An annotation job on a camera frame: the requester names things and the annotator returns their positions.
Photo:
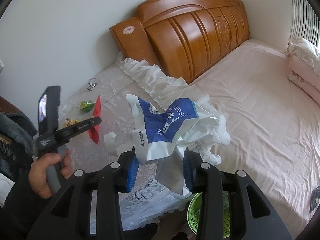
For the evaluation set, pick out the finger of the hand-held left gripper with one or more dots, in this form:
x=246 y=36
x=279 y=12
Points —
x=75 y=129
x=132 y=175

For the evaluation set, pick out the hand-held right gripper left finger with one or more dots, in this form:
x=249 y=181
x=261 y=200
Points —
x=132 y=175

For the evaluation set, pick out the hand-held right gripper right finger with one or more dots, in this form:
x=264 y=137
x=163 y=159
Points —
x=186 y=175

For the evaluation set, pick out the red wrapper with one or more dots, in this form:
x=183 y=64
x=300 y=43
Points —
x=98 y=107

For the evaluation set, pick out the green plastic basket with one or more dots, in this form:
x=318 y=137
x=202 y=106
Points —
x=193 y=212

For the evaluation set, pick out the blue and white plastic bag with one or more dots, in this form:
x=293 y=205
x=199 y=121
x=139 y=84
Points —
x=170 y=120

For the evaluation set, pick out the person's left forearm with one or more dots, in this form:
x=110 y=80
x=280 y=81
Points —
x=20 y=217

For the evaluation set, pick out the person's left hand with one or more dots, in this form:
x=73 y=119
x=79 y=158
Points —
x=37 y=177

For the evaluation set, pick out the yellow-green snack wrapper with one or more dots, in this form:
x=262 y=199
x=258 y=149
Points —
x=86 y=106

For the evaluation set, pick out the grey fleece garment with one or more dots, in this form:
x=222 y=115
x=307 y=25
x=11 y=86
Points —
x=17 y=127

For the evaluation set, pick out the brown furniture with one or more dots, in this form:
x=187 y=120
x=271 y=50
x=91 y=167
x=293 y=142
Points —
x=10 y=105

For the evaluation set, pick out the crumpled silver foil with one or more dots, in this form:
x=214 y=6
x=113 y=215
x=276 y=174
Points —
x=92 y=85

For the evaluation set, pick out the dark patterned garment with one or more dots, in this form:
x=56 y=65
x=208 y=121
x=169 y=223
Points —
x=12 y=155

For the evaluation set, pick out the pink bed sheet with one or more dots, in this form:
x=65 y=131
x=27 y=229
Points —
x=262 y=120

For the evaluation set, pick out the grey object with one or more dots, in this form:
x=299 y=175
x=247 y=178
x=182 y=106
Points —
x=315 y=198

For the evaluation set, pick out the carved wooden headboard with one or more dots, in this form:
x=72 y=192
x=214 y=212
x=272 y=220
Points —
x=190 y=37

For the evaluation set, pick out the folded pink quilt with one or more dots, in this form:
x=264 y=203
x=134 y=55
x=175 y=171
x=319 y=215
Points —
x=305 y=67

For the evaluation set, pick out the white ribbed radiator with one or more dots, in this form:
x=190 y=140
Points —
x=303 y=12

